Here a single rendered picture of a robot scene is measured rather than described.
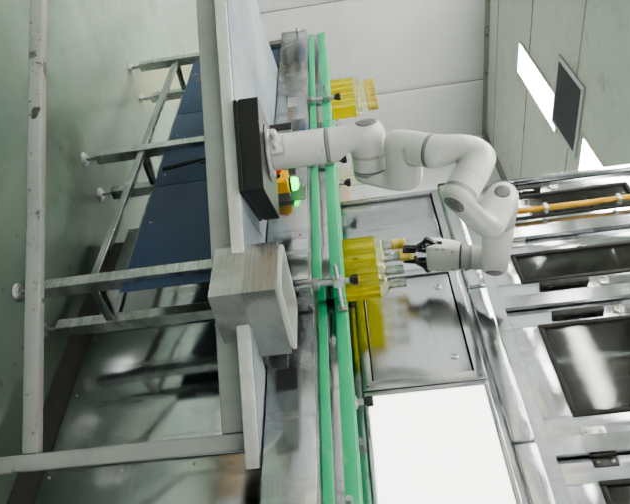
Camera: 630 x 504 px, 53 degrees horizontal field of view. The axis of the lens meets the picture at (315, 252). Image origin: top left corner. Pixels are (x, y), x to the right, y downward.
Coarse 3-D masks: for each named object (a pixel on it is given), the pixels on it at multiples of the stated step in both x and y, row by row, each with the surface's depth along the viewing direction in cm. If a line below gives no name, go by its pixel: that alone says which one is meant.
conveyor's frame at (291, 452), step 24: (288, 48) 290; (288, 72) 270; (288, 96) 253; (288, 120) 238; (288, 216) 191; (288, 240) 182; (288, 264) 174; (312, 312) 172; (312, 336) 165; (288, 360) 160; (312, 360) 159; (288, 384) 154; (312, 384) 153; (288, 408) 149; (312, 408) 148; (264, 432) 145; (288, 432) 144; (312, 432) 143; (264, 456) 140; (288, 456) 139; (312, 456) 138; (264, 480) 136; (288, 480) 135; (312, 480) 134
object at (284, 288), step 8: (280, 248) 151; (280, 256) 149; (280, 264) 146; (280, 272) 144; (288, 272) 159; (280, 280) 142; (288, 280) 161; (280, 288) 142; (288, 288) 162; (280, 296) 142; (288, 296) 164; (280, 304) 145; (288, 304) 165; (296, 304) 166; (288, 312) 164; (296, 312) 164; (288, 320) 147; (296, 320) 162; (288, 328) 149; (296, 328) 160; (288, 336) 152; (296, 336) 158; (296, 344) 155
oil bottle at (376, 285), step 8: (360, 280) 184; (368, 280) 183; (376, 280) 183; (384, 280) 182; (352, 288) 182; (360, 288) 182; (368, 288) 182; (376, 288) 182; (384, 288) 182; (352, 296) 184; (360, 296) 184; (368, 296) 184; (376, 296) 184
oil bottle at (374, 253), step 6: (342, 252) 194; (348, 252) 194; (354, 252) 193; (360, 252) 193; (366, 252) 192; (372, 252) 192; (378, 252) 192; (348, 258) 192; (354, 258) 191; (360, 258) 191; (366, 258) 190; (372, 258) 190; (378, 258) 190; (384, 258) 191
